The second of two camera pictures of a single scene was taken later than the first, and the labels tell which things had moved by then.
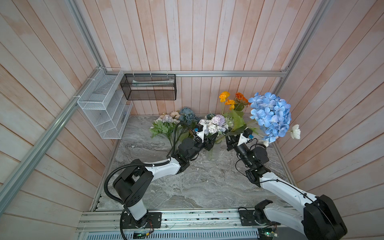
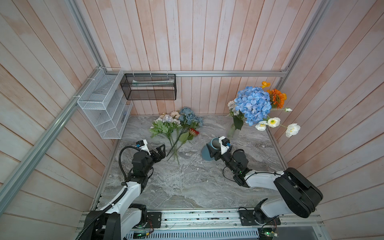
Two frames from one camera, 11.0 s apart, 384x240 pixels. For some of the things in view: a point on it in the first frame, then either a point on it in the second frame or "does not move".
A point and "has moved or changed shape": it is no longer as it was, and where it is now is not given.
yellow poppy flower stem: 226,104 → 265,84
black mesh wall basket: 149,86 does not move
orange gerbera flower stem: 241,101 → 277,98
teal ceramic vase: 210,116 → 215,143
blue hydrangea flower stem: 272,114 → 254,103
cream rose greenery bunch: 164,125 does not move
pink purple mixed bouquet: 217,124 → 233,111
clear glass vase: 213,154 has moved or changed shape
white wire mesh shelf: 104,101 does not move
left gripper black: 209,144 → 162,154
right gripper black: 233,143 → 213,152
